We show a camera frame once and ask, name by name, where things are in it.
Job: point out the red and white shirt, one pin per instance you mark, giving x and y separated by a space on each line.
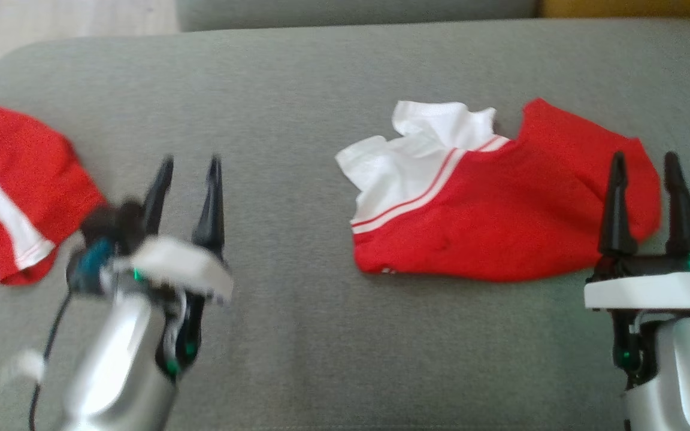
501 221

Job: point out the grey sofa seat cushion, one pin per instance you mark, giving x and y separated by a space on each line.
297 335

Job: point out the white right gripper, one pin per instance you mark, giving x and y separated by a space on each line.
650 290

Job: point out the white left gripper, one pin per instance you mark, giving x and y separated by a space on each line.
174 263

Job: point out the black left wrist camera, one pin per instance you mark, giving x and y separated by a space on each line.
114 222

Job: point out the red shorts with white stripe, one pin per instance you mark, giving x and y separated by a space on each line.
15 173

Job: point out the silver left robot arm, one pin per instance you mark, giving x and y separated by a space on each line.
120 365

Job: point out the grey sofa back cushion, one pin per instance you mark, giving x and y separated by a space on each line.
351 13

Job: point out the yellow sofa cushion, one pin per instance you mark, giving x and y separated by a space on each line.
632 7

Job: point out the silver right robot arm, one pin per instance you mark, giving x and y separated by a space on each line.
680 377

